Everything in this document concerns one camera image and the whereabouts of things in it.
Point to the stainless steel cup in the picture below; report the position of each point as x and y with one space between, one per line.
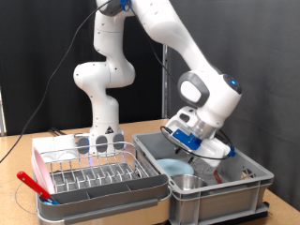
189 182

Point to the clear wine glass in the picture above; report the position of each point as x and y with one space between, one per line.
203 172

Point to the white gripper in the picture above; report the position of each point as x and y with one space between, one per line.
214 151

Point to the grey plastic crate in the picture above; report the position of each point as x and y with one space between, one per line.
218 197

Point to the light blue plate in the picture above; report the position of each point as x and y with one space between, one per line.
173 167

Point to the pink plate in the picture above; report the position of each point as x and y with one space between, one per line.
42 172

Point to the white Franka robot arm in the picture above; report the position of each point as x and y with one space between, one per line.
168 34

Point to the metal background pole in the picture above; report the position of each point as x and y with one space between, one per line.
165 87

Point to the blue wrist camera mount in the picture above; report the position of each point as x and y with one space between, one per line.
186 138

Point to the grey dish rack tray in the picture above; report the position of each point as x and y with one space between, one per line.
109 200

